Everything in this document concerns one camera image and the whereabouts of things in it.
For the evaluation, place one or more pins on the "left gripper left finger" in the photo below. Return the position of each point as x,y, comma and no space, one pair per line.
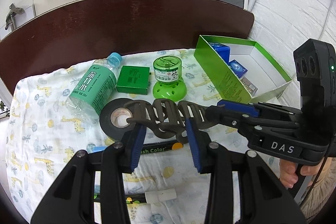
70,197

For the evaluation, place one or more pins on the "giraffe print cloth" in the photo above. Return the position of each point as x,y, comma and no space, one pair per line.
42,136

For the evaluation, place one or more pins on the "green cardboard box tray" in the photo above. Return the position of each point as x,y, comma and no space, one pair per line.
263,70

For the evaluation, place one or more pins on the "blue plastic box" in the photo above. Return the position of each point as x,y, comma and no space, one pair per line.
222,50

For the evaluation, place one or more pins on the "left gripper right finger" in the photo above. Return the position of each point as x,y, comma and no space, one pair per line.
263,198

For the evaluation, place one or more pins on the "grey faucet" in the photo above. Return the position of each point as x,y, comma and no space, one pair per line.
10,18

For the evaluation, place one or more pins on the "right hand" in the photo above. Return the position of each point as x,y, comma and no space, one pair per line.
288,176

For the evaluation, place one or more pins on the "black tape roll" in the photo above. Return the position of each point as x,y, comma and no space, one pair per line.
113,118

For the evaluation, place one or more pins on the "small green box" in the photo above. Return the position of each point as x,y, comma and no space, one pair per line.
133,80

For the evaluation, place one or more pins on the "black marker pen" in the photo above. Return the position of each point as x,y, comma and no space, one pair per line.
161,147

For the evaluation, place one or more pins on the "blue medicine carton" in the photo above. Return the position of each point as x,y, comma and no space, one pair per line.
237,68

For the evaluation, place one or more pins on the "green mosquito repellent plug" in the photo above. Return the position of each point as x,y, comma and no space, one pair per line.
169,82

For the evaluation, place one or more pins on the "green label water bottle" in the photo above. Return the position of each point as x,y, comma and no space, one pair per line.
95,88

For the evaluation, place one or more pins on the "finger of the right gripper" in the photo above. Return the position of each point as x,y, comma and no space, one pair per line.
228,118
239,107

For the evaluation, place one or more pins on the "dark brown table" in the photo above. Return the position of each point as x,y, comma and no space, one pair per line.
92,29

